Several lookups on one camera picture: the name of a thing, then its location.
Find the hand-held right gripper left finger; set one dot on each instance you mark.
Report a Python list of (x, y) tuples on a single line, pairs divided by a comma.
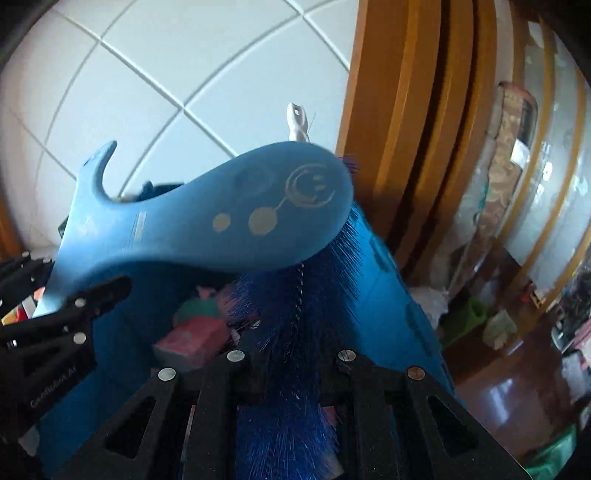
[(221, 397)]

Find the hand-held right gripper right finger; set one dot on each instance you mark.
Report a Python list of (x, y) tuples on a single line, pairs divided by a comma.
[(369, 406)]

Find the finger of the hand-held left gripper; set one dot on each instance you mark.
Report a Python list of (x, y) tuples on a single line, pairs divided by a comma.
[(69, 314), (25, 274)]

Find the blue plastic storage bin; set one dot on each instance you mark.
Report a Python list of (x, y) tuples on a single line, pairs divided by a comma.
[(401, 304)]

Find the blue whale-shaped brush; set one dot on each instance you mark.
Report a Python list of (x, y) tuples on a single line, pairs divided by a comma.
[(207, 230)]

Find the pink tissue pack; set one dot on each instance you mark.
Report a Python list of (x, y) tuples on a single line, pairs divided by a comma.
[(189, 344)]

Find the small green plush toy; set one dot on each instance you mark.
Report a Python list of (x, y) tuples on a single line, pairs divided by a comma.
[(196, 310)]

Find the green floor item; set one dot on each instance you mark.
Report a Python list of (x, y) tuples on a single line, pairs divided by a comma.
[(466, 321)]

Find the green plastic bag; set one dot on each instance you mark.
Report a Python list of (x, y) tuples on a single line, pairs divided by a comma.
[(554, 454)]

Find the glass door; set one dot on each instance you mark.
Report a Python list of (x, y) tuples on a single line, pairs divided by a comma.
[(545, 175)]

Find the wooden door frame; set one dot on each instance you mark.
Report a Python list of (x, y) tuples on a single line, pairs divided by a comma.
[(415, 115)]

